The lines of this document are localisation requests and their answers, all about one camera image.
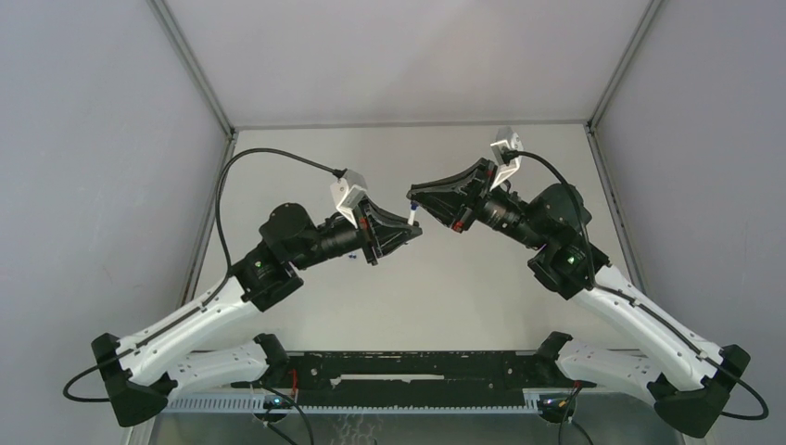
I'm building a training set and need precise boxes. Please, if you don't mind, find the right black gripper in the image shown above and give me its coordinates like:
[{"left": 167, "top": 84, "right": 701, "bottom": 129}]
[{"left": 407, "top": 159, "right": 547, "bottom": 252}]

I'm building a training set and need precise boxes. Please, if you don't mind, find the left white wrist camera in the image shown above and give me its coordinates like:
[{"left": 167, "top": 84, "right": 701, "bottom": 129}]
[{"left": 330, "top": 169, "right": 367, "bottom": 229}]

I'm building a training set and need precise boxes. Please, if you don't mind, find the black camera cable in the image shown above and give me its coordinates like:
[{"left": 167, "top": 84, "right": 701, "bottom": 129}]
[
  {"left": 62, "top": 147, "right": 349, "bottom": 404},
  {"left": 500, "top": 150, "right": 770, "bottom": 422}
]

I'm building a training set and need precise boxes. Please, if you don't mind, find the right black camera cable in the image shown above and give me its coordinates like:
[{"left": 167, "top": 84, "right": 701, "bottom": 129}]
[{"left": 500, "top": 150, "right": 770, "bottom": 422}]

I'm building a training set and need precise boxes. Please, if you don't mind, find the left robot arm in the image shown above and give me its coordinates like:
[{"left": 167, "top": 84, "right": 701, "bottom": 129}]
[{"left": 91, "top": 197, "right": 422, "bottom": 427}]

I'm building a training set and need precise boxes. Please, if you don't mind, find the left black camera cable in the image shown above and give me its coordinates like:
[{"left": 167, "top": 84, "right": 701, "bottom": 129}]
[{"left": 62, "top": 147, "right": 349, "bottom": 404}]

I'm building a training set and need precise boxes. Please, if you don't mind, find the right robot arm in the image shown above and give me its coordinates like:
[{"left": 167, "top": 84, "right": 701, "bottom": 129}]
[{"left": 408, "top": 159, "right": 750, "bottom": 439}]

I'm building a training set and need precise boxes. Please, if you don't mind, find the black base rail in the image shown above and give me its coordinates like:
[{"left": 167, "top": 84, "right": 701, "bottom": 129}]
[{"left": 274, "top": 350, "right": 573, "bottom": 409}]

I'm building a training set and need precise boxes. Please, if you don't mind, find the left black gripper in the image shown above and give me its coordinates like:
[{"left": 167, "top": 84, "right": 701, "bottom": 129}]
[{"left": 290, "top": 194, "right": 421, "bottom": 271}]

